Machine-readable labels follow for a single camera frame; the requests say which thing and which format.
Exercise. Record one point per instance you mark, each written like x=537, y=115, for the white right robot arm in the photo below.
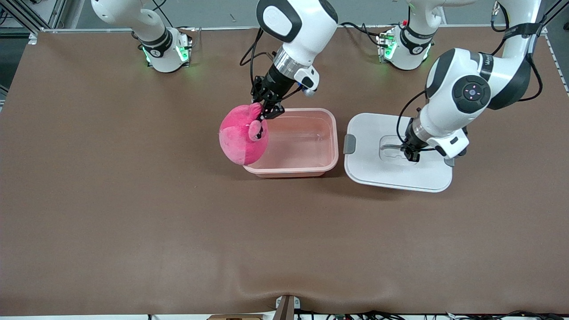
x=302, y=26

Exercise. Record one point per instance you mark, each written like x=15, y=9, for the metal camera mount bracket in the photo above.
x=286, y=309

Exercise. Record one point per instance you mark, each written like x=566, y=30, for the aluminium frame post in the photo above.
x=555, y=10
x=55, y=13

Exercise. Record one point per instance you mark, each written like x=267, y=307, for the white table edge rail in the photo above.
x=222, y=28

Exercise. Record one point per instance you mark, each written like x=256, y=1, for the pink plush toy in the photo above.
x=242, y=142

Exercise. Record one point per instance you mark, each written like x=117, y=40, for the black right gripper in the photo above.
x=271, y=86

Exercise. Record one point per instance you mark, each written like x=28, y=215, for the pink translucent plastic box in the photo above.
x=302, y=146

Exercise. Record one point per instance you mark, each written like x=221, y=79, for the white box lid grey clips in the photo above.
x=378, y=178

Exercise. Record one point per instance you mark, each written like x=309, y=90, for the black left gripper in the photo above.
x=410, y=141

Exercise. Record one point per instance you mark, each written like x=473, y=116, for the brown table mat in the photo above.
x=284, y=244

